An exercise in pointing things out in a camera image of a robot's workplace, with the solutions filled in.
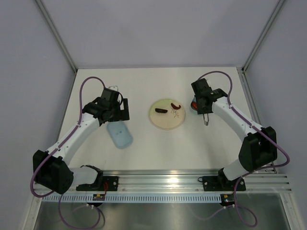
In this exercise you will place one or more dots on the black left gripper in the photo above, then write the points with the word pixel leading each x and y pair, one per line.
pixel 122 115

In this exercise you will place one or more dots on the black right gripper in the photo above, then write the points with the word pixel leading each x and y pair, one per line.
pixel 200 110

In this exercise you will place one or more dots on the red sausage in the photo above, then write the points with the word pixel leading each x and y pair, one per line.
pixel 194 105

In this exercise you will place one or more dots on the metal food tongs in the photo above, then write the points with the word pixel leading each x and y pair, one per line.
pixel 206 119

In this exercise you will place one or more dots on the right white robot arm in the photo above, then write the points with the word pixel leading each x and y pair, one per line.
pixel 257 149

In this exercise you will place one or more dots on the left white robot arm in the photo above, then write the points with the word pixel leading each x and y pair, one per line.
pixel 51 167

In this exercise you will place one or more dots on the blue lunch box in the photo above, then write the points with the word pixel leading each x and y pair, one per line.
pixel 193 110

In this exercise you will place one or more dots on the blue lunch box lid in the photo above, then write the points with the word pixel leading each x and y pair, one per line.
pixel 120 135

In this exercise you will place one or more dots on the dark brown curved sausage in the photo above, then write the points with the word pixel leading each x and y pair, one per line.
pixel 175 107

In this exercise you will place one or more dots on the black sea cucumber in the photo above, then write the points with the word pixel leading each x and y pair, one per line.
pixel 162 111

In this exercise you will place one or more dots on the round cream plate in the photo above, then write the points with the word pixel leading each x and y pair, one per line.
pixel 172 119

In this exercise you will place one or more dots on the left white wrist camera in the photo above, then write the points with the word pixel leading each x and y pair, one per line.
pixel 114 88

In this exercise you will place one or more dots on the right aluminium frame post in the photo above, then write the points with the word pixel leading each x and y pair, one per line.
pixel 265 31

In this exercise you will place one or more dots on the aluminium frame post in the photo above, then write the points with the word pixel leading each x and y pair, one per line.
pixel 55 33
pixel 265 31

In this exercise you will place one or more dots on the aluminium mounting rail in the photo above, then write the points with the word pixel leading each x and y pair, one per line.
pixel 186 181

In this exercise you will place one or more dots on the white slotted cable duct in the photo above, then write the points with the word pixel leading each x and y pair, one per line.
pixel 133 198

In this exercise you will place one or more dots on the left aluminium frame post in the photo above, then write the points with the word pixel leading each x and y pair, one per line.
pixel 55 33

